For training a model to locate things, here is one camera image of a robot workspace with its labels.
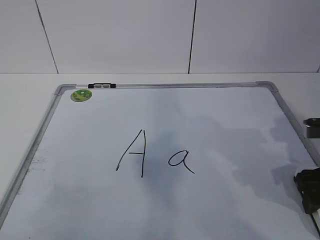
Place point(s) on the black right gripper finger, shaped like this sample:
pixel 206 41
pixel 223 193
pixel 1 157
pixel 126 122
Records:
pixel 310 190

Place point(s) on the round green magnet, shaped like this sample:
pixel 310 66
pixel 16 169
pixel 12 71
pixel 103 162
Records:
pixel 81 95

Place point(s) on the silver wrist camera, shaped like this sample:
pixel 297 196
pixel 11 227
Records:
pixel 312 128

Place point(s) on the white board with grey frame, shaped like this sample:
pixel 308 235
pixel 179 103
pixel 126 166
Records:
pixel 163 162

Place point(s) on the black and grey frame clip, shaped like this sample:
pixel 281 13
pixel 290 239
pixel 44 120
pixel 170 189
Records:
pixel 101 86

